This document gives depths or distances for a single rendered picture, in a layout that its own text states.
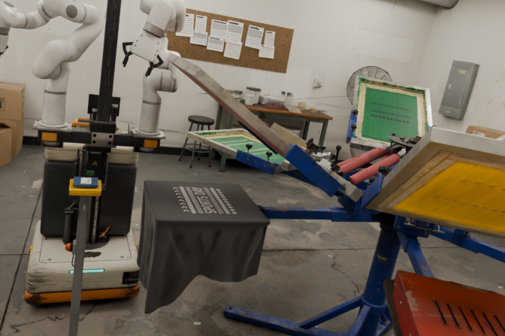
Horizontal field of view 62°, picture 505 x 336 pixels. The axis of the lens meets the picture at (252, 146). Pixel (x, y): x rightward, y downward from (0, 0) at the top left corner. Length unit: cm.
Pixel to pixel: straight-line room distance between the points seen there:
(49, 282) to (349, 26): 519
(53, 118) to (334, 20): 489
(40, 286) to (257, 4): 437
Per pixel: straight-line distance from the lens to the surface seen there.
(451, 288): 138
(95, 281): 274
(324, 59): 637
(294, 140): 193
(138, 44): 172
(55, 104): 213
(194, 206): 186
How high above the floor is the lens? 167
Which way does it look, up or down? 14 degrees down
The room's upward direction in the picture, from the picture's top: 10 degrees clockwise
